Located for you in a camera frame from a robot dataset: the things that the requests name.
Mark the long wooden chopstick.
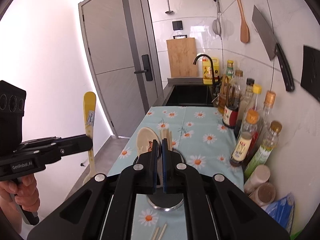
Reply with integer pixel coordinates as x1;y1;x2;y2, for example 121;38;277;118
160;128;172;151

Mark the yellow wooden rice paddle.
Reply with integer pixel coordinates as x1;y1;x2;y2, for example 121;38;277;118
83;92;96;185

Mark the black kitchen sink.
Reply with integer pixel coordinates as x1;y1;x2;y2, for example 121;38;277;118
163;77;217;107

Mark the black kitchen faucet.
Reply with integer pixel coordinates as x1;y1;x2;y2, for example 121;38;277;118
193;54;215;101

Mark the person's left hand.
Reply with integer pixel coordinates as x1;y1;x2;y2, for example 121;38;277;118
1;174;40;212

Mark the beige cartoon rice paddle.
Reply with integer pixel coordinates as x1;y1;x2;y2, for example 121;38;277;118
135;127;161;163

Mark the daisy-pattern blue tablecloth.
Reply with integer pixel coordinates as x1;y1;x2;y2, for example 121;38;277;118
107;106;245;240

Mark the wooden chopstick on table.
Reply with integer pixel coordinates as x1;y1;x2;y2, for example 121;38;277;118
151;227;160;240
157;223;168;240

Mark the yellow-label sauce bottle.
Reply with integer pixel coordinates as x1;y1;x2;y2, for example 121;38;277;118
229;109;260;168

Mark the white-lid spice jar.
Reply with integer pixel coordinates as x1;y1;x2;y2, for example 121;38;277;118
244;165;271;194

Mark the black-cap sauce bottle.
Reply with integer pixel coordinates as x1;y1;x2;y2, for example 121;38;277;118
234;78;254;138

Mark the brown-lid spice jar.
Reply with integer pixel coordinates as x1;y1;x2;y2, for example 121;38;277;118
249;183;276;207

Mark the dark soy sauce bottle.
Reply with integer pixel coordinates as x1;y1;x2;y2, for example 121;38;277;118
222;69;243;129

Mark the yellow oil jug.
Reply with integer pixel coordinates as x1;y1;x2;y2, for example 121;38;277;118
202;57;219;85

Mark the green-label clear bottle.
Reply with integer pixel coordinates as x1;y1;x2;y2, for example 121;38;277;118
244;120;282;181

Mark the yellow-cap clear bottle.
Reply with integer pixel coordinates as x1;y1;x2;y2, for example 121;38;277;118
247;84;262;111

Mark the bamboo cutting board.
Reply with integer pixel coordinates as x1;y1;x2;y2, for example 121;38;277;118
167;37;199;77

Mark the blue white plastic bag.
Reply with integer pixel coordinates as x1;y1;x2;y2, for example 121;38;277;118
262;193;295;234

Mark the orange-cap clear bottle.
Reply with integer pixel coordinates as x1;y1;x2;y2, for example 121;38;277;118
257;90;276;139

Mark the grey door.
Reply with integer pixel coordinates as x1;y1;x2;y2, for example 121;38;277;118
79;0;163;138

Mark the metal mesh strainer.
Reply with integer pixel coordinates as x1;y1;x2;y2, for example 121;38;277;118
212;0;222;38

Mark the hanging metal ladle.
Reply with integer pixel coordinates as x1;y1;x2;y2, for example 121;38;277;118
165;0;174;15

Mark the black door handle lock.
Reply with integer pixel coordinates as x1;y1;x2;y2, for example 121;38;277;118
134;54;153;82

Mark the black wall socket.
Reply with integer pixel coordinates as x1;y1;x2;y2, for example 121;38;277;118
172;21;183;31

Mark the wooden spatula on wall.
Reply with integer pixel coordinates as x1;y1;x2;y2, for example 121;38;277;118
237;0;249;43

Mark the steel cleaver black handle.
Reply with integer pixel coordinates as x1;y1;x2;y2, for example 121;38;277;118
252;5;295;92

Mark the black wall panel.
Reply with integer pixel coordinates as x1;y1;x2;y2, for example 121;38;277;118
300;45;320;101

